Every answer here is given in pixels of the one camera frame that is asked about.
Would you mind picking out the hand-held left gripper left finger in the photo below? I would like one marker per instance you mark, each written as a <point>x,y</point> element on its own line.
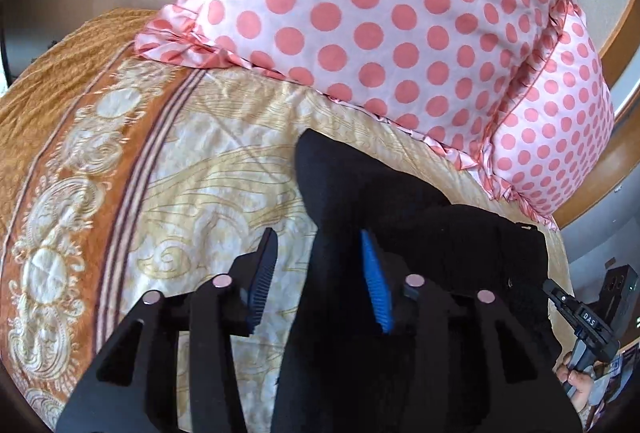
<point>260,285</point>

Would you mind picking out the yellow patterned bedspread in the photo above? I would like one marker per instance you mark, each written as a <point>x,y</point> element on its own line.
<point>150,163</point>

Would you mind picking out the small pink polka dot pillow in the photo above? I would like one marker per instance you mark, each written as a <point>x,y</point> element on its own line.
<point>555,128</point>

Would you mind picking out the black pants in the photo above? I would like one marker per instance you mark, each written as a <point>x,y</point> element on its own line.
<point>340,213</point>

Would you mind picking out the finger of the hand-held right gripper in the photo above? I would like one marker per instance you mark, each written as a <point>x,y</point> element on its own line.
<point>557,294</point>

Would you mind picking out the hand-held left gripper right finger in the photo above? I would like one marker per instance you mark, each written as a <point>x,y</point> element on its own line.
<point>378,285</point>

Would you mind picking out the printed papers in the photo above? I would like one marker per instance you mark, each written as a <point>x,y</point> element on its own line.
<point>617,378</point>

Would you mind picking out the large pink polka dot pillow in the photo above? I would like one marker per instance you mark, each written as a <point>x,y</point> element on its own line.
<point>380,13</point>

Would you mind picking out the wooden headboard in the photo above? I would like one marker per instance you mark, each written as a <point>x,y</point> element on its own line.
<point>607,173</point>

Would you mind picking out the person's right hand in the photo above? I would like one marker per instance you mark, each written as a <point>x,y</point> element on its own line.
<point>582,385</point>

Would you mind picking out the black box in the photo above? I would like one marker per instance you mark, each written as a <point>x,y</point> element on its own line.
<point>620,295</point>

